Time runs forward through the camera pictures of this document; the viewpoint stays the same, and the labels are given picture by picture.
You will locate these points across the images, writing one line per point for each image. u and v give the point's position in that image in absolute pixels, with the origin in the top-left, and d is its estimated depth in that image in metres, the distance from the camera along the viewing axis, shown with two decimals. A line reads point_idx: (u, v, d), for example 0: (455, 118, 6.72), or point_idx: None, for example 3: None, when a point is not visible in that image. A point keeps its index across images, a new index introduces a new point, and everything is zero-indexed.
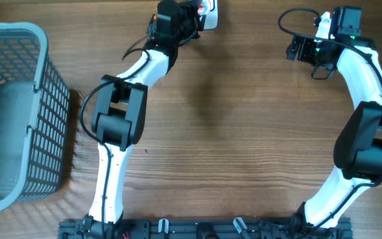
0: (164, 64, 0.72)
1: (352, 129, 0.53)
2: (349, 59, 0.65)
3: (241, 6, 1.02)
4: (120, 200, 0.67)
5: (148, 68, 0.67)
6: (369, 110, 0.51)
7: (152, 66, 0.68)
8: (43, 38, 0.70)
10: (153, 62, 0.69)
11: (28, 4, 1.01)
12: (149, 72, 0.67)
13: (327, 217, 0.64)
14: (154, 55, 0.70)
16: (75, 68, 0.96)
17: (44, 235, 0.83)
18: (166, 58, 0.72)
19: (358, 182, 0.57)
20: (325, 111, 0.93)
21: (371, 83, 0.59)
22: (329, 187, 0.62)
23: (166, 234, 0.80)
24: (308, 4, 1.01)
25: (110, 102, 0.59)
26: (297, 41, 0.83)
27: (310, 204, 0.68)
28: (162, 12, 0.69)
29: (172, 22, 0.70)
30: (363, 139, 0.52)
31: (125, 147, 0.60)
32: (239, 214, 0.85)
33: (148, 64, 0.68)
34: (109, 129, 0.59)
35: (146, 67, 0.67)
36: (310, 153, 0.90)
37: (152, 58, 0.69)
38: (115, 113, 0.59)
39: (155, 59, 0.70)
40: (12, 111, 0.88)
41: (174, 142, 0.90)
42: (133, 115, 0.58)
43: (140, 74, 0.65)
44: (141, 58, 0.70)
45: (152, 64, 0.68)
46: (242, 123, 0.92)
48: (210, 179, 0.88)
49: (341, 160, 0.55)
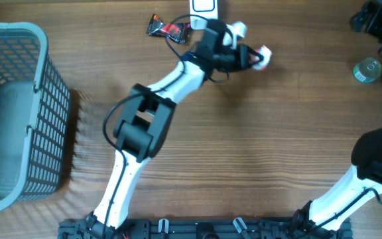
0: (199, 79, 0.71)
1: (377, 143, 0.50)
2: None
3: (241, 6, 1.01)
4: (126, 206, 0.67)
5: (181, 84, 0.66)
6: None
7: (186, 80, 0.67)
8: (44, 38, 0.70)
10: (187, 76, 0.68)
11: (28, 4, 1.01)
12: (181, 86, 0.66)
13: (331, 218, 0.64)
14: (191, 67, 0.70)
16: (75, 68, 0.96)
17: (44, 235, 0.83)
18: (201, 73, 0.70)
19: (368, 185, 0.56)
20: (325, 111, 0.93)
21: None
22: (339, 188, 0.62)
23: (166, 234, 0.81)
24: (308, 4, 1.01)
25: (135, 113, 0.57)
26: (369, 9, 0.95)
27: (316, 203, 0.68)
28: (213, 25, 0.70)
29: (217, 37, 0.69)
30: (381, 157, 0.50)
31: (141, 159, 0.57)
32: (239, 214, 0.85)
33: (182, 77, 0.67)
34: (128, 139, 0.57)
35: (178, 82, 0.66)
36: (310, 153, 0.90)
37: (186, 72, 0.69)
38: (138, 123, 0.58)
39: (188, 73, 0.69)
40: (12, 111, 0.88)
41: (175, 143, 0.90)
42: (156, 129, 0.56)
43: (172, 88, 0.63)
44: (176, 70, 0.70)
45: (184, 78, 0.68)
46: (243, 123, 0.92)
48: (211, 179, 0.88)
49: (357, 158, 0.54)
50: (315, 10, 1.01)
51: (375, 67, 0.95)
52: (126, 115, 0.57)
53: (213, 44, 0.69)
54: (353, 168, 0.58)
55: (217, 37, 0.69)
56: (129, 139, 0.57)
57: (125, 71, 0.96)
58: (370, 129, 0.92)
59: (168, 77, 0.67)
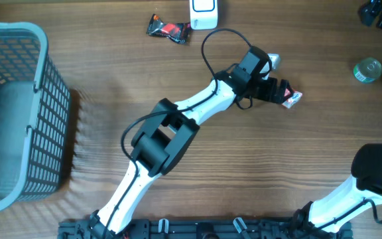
0: (230, 101, 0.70)
1: (379, 161, 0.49)
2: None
3: (241, 6, 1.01)
4: (130, 213, 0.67)
5: (210, 106, 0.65)
6: None
7: (215, 103, 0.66)
8: (43, 38, 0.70)
10: (217, 97, 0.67)
11: (28, 4, 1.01)
12: (208, 108, 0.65)
13: (330, 222, 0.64)
14: (223, 88, 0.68)
16: (75, 68, 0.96)
17: (44, 235, 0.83)
18: (233, 95, 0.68)
19: (367, 196, 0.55)
20: (325, 111, 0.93)
21: None
22: (338, 194, 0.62)
23: (166, 234, 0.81)
24: (309, 4, 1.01)
25: (156, 127, 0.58)
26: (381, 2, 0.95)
27: (315, 204, 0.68)
28: (256, 52, 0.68)
29: (258, 65, 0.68)
30: None
31: (153, 174, 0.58)
32: (239, 214, 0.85)
33: (212, 97, 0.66)
34: (144, 151, 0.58)
35: (207, 103, 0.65)
36: (310, 153, 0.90)
37: (217, 93, 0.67)
38: (158, 137, 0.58)
39: (220, 95, 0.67)
40: (12, 111, 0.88)
41: None
42: (174, 147, 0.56)
43: (199, 109, 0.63)
44: (209, 89, 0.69)
45: (214, 99, 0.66)
46: (243, 123, 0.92)
48: (211, 179, 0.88)
49: (359, 170, 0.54)
50: (316, 10, 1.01)
51: (375, 66, 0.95)
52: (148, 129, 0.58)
53: (252, 70, 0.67)
54: (353, 178, 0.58)
55: (257, 64, 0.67)
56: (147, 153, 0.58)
57: (125, 71, 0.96)
58: (370, 129, 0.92)
59: (199, 95, 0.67)
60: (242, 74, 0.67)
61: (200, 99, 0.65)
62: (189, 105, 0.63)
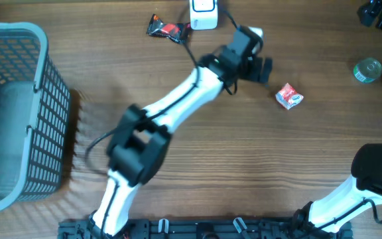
0: (217, 89, 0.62)
1: (378, 161, 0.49)
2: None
3: (241, 6, 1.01)
4: (125, 212, 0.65)
5: (189, 102, 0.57)
6: None
7: (196, 97, 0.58)
8: (44, 38, 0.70)
10: (197, 90, 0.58)
11: (28, 4, 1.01)
12: (189, 105, 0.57)
13: (330, 222, 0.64)
14: (206, 78, 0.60)
16: (75, 69, 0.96)
17: (44, 235, 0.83)
18: (219, 84, 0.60)
19: (367, 196, 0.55)
20: (325, 111, 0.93)
21: None
22: (339, 194, 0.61)
23: (166, 234, 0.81)
24: (308, 4, 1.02)
25: (127, 136, 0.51)
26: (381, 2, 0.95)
27: (316, 204, 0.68)
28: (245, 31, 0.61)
29: (249, 44, 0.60)
30: None
31: (132, 185, 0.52)
32: (239, 214, 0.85)
33: (191, 91, 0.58)
34: (119, 163, 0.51)
35: (187, 99, 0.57)
36: (310, 153, 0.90)
37: (198, 85, 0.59)
38: (131, 146, 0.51)
39: (202, 87, 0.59)
40: (12, 111, 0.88)
41: (175, 142, 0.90)
42: (148, 157, 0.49)
43: (176, 108, 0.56)
44: (189, 81, 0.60)
45: (195, 93, 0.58)
46: (243, 123, 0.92)
48: (211, 179, 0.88)
49: (358, 172, 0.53)
50: (316, 10, 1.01)
51: (375, 66, 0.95)
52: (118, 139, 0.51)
53: (243, 51, 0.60)
54: (353, 178, 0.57)
55: (248, 44, 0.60)
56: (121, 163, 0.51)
57: (125, 71, 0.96)
58: (370, 129, 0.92)
59: (177, 91, 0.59)
60: (231, 56, 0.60)
61: (178, 96, 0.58)
62: (162, 107, 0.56)
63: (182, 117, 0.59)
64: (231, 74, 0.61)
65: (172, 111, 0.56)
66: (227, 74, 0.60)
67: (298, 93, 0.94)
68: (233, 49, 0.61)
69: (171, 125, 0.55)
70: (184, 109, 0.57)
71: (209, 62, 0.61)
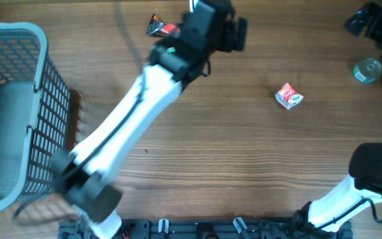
0: (174, 91, 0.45)
1: (375, 160, 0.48)
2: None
3: (241, 6, 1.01)
4: (111, 220, 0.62)
5: (132, 125, 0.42)
6: None
7: (142, 113, 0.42)
8: (44, 38, 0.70)
10: (142, 109, 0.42)
11: (28, 5, 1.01)
12: (130, 133, 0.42)
13: (330, 221, 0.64)
14: (155, 83, 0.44)
16: (75, 68, 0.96)
17: (44, 235, 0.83)
18: (175, 87, 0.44)
19: (366, 196, 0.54)
20: (325, 111, 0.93)
21: None
22: (337, 194, 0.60)
23: (166, 234, 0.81)
24: (309, 4, 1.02)
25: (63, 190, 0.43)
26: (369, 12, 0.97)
27: (315, 204, 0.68)
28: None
29: (216, 16, 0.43)
30: (379, 174, 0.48)
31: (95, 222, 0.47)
32: (239, 214, 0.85)
33: (132, 113, 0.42)
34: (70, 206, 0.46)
35: (128, 121, 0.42)
36: (310, 153, 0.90)
37: (142, 100, 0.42)
38: None
39: (150, 97, 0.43)
40: (12, 111, 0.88)
41: (175, 142, 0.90)
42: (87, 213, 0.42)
43: (111, 143, 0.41)
44: (134, 88, 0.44)
45: (140, 108, 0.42)
46: (243, 123, 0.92)
48: (211, 179, 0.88)
49: (357, 172, 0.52)
50: (316, 10, 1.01)
51: (375, 67, 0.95)
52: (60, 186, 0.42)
53: (207, 28, 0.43)
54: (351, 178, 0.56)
55: (212, 18, 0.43)
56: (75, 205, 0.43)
57: (125, 71, 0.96)
58: (370, 129, 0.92)
59: (115, 111, 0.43)
60: (193, 37, 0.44)
61: (117, 121, 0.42)
62: (95, 144, 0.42)
63: (127, 145, 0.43)
64: (194, 60, 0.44)
65: (107, 149, 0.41)
66: (185, 68, 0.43)
67: (298, 93, 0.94)
68: (192, 27, 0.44)
69: (107, 169, 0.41)
70: (127, 137, 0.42)
71: (160, 52, 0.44)
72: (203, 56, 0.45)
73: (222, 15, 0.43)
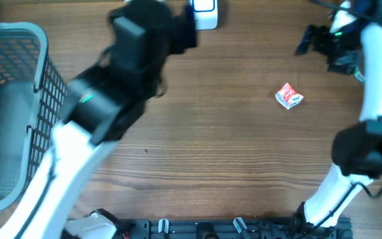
0: (99, 153, 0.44)
1: (353, 139, 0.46)
2: (373, 38, 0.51)
3: (241, 6, 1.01)
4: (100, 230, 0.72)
5: (51, 208, 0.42)
6: (373, 124, 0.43)
7: (60, 188, 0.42)
8: (44, 38, 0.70)
10: (58, 182, 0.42)
11: (28, 5, 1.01)
12: (50, 209, 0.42)
13: (327, 215, 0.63)
14: (68, 155, 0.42)
16: (75, 69, 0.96)
17: None
18: (93, 152, 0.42)
19: (355, 180, 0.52)
20: (325, 111, 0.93)
21: None
22: (327, 186, 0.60)
23: (166, 234, 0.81)
24: (309, 4, 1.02)
25: None
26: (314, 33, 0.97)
27: (308, 204, 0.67)
28: (134, 20, 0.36)
29: (147, 40, 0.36)
30: (361, 153, 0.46)
31: None
32: (239, 214, 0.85)
33: (48, 188, 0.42)
34: None
35: (45, 200, 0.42)
36: (310, 153, 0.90)
37: (56, 174, 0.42)
38: None
39: (63, 172, 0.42)
40: (12, 111, 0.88)
41: (174, 143, 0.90)
42: None
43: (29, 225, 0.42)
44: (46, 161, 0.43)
45: (54, 186, 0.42)
46: (243, 123, 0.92)
48: (210, 179, 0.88)
49: (339, 159, 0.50)
50: (316, 10, 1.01)
51: None
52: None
53: (136, 56, 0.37)
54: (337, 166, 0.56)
55: (140, 44, 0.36)
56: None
57: None
58: None
59: (32, 191, 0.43)
60: (123, 69, 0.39)
61: (36, 198, 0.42)
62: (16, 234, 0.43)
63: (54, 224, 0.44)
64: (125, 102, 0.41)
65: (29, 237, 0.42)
66: (108, 125, 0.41)
67: (298, 93, 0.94)
68: (117, 56, 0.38)
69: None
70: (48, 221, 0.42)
71: (75, 101, 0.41)
72: (138, 89, 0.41)
73: (152, 38, 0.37)
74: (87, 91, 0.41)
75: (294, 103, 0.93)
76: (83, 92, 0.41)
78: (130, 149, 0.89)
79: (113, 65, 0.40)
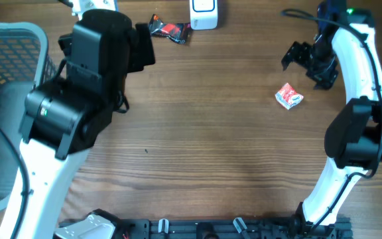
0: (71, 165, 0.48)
1: (343, 125, 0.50)
2: (341, 41, 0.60)
3: (241, 6, 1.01)
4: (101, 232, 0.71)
5: (31, 223, 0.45)
6: (359, 105, 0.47)
7: (38, 203, 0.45)
8: (44, 38, 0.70)
10: (34, 196, 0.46)
11: (28, 5, 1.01)
12: (32, 224, 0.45)
13: (326, 212, 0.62)
14: (40, 170, 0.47)
16: None
17: None
18: (63, 164, 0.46)
19: (351, 171, 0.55)
20: (325, 111, 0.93)
21: (363, 73, 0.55)
22: (324, 181, 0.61)
23: (166, 234, 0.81)
24: (309, 5, 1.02)
25: None
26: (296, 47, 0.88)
27: (307, 203, 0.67)
28: (89, 26, 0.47)
29: (105, 44, 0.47)
30: (356, 133, 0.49)
31: None
32: (239, 214, 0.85)
33: (26, 205, 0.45)
34: None
35: (25, 218, 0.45)
36: (310, 153, 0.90)
37: (31, 190, 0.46)
38: None
39: (38, 188, 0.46)
40: (12, 111, 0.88)
41: (174, 142, 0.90)
42: None
43: None
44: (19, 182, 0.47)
45: (31, 202, 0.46)
46: (243, 123, 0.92)
48: (210, 179, 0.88)
49: (333, 151, 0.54)
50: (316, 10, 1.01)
51: None
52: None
53: (97, 58, 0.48)
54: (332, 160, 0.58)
55: (99, 46, 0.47)
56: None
57: None
58: None
59: (9, 211, 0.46)
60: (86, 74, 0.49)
61: (13, 223, 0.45)
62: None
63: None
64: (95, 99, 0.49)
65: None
66: (73, 129, 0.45)
67: (298, 93, 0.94)
68: (81, 64, 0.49)
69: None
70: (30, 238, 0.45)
71: (38, 111, 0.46)
72: (104, 92, 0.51)
73: (109, 41, 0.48)
74: (46, 103, 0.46)
75: (294, 103, 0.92)
76: (42, 102, 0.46)
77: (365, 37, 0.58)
78: (130, 149, 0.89)
79: (76, 73, 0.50)
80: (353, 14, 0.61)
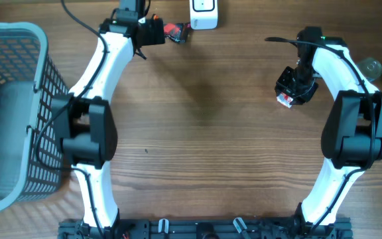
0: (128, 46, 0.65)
1: (333, 119, 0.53)
2: (320, 58, 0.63)
3: (241, 6, 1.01)
4: (111, 202, 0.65)
5: (109, 68, 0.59)
6: (347, 96, 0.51)
7: (113, 59, 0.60)
8: (43, 38, 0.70)
10: (111, 54, 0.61)
11: (28, 4, 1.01)
12: (111, 68, 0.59)
13: (325, 212, 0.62)
14: (113, 40, 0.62)
16: (75, 68, 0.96)
17: (44, 235, 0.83)
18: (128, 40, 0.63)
19: (350, 170, 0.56)
20: (325, 111, 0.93)
21: (345, 74, 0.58)
22: (322, 181, 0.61)
23: (166, 234, 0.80)
24: (309, 4, 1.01)
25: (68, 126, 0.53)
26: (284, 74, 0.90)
27: (306, 203, 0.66)
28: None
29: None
30: (349, 125, 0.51)
31: (99, 164, 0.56)
32: (239, 214, 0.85)
33: (106, 58, 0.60)
34: (77, 151, 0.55)
35: (105, 66, 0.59)
36: (310, 153, 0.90)
37: (109, 50, 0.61)
38: (79, 131, 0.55)
39: (113, 50, 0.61)
40: (12, 111, 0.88)
41: (174, 143, 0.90)
42: (97, 133, 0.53)
43: (98, 79, 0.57)
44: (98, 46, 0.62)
45: (110, 58, 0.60)
46: (243, 123, 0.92)
48: (211, 179, 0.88)
49: (328, 151, 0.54)
50: (316, 10, 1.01)
51: (375, 66, 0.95)
52: (57, 123, 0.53)
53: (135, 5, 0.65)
54: (329, 161, 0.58)
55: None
56: (77, 135, 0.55)
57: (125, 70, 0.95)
58: None
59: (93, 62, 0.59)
60: (127, 15, 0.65)
61: (96, 66, 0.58)
62: (85, 83, 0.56)
63: (110, 84, 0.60)
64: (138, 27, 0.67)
65: (99, 87, 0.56)
66: (132, 27, 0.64)
67: None
68: (125, 7, 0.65)
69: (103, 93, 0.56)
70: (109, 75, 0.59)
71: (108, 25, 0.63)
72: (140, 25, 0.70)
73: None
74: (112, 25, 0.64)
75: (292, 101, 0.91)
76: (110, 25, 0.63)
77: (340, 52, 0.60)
78: (130, 149, 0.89)
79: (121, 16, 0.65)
80: (327, 40, 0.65)
